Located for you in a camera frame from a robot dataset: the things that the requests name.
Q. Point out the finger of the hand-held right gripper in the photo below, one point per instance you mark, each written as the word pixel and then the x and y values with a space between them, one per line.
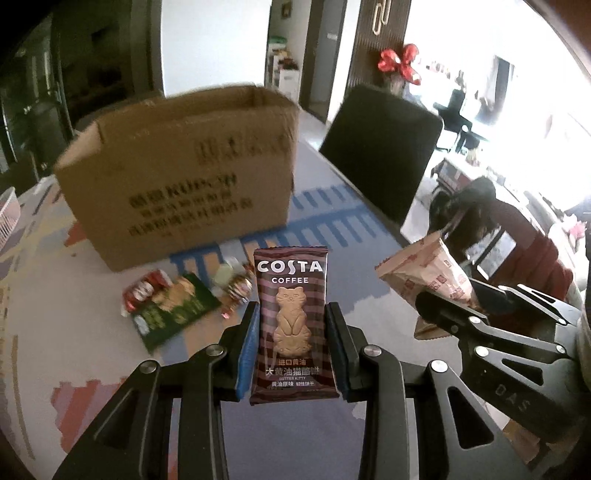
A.
pixel 521 302
pixel 461 323

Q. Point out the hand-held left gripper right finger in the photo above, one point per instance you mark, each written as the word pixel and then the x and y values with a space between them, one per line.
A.
pixel 340 350

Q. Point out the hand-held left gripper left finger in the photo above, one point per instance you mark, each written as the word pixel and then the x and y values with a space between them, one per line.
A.
pixel 246 344

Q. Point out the beige snack packet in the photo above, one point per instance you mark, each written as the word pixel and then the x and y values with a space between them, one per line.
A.
pixel 429 267

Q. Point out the brown cat cookie packet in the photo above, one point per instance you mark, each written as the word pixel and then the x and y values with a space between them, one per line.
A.
pixel 293 300

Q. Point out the brown cardboard box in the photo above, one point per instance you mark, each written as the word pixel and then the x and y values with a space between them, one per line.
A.
pixel 184 184

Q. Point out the red-brown wooden high chair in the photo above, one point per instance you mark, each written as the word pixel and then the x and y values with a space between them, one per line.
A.
pixel 545 258

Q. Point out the green cookie packet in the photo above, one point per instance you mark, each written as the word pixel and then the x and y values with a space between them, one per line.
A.
pixel 180 304

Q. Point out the dark green cloth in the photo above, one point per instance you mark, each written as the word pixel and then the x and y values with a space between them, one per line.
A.
pixel 466 207

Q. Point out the red snack packet with eyes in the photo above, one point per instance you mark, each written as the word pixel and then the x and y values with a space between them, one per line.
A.
pixel 143 290

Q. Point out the black dining chair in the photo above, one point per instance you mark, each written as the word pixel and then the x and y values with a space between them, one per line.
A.
pixel 383 152

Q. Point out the white plastic basket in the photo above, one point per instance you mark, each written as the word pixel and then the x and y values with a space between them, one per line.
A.
pixel 9 217

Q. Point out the white hallway shelf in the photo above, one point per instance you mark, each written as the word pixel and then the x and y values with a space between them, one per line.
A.
pixel 288 78

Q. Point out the red foil balloon bow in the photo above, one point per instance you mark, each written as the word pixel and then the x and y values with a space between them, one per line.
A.
pixel 408 55

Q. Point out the grey hallway door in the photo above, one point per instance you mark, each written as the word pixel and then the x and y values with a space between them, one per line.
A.
pixel 332 69

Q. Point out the dark glass sliding door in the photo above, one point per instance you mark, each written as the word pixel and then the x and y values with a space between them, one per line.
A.
pixel 92 69

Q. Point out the dark slatted wall panel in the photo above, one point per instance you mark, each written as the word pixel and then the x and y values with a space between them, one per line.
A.
pixel 364 46

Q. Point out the small wall picture frame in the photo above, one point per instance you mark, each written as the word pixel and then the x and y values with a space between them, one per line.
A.
pixel 286 9

